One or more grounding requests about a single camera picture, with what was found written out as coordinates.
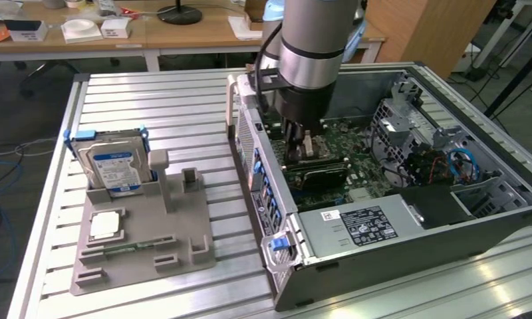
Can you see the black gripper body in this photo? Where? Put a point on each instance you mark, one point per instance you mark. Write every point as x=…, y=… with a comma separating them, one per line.
x=303, y=104

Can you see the black graphics card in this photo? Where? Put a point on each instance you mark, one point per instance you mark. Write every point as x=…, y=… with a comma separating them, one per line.
x=321, y=177

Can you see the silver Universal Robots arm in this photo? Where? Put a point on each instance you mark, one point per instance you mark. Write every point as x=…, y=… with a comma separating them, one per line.
x=309, y=50

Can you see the installed RAM sticks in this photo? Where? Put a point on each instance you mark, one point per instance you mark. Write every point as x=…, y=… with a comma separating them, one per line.
x=332, y=163

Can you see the green motherboard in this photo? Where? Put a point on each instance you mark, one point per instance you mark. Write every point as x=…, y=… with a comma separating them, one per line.
x=359, y=156

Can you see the metal disk bay cage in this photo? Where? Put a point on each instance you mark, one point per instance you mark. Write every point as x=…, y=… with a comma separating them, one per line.
x=399, y=129

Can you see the grey power supply unit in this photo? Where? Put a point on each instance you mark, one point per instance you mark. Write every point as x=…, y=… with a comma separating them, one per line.
x=359, y=222

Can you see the white paper sheet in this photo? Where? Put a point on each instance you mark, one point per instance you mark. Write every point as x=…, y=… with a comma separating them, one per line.
x=244, y=30

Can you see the blue case latch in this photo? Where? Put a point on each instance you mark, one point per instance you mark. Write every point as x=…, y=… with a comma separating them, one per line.
x=279, y=245

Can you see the wooden desk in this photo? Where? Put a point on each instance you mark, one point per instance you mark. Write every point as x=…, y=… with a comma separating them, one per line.
x=181, y=36

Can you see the wooden cabinet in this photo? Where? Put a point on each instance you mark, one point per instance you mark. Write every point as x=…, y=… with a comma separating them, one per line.
x=435, y=36

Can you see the open grey PC case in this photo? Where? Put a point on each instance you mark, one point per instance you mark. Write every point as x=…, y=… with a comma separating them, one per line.
x=381, y=259

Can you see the black lamp base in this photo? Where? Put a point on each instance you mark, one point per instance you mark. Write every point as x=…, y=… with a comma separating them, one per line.
x=178, y=16

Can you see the grey parts rack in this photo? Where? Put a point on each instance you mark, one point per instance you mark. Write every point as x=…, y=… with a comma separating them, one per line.
x=145, y=216

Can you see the hard disk in blue caddy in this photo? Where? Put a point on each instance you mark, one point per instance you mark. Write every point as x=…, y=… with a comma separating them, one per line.
x=114, y=169

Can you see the black slanted pole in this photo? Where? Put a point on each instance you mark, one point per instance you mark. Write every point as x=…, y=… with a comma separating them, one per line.
x=513, y=83

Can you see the green RAM stick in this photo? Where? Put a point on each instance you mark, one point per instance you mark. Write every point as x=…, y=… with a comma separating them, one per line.
x=130, y=247

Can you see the silver CPU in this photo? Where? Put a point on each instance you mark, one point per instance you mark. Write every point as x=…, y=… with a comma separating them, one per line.
x=104, y=225

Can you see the white box with round recess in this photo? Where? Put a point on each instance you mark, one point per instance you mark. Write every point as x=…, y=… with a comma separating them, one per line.
x=80, y=30

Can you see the black office chair base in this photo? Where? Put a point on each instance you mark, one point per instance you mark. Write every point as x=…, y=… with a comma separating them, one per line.
x=44, y=76

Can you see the black and white box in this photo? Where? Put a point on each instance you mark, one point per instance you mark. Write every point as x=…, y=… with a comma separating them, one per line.
x=26, y=30

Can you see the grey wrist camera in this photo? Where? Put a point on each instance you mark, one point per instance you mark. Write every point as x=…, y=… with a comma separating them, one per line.
x=268, y=79

